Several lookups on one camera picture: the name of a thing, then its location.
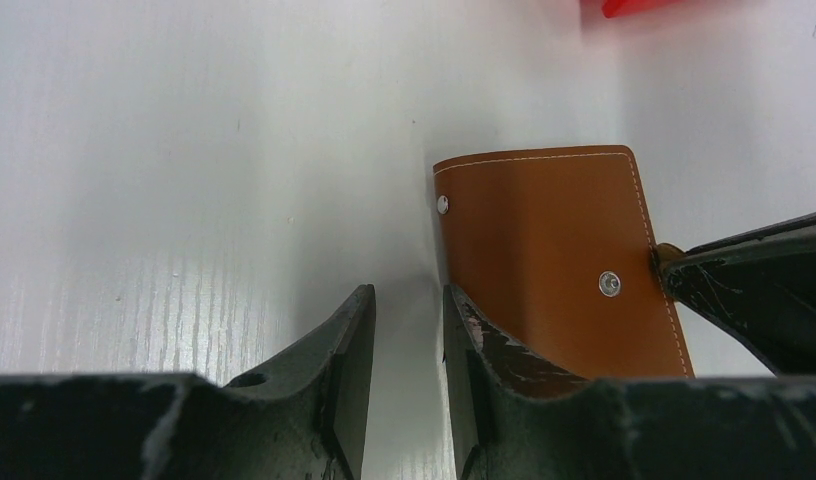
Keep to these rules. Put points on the red plastic bin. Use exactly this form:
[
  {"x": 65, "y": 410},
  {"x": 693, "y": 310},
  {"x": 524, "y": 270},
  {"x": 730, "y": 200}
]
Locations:
[{"x": 621, "y": 8}]

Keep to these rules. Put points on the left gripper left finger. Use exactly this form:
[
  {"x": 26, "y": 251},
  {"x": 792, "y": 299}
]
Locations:
[{"x": 302, "y": 414}]

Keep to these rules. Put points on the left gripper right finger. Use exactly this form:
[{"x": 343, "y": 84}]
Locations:
[{"x": 516, "y": 415}]

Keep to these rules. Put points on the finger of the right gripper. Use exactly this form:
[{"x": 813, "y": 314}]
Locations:
[{"x": 758, "y": 286}]

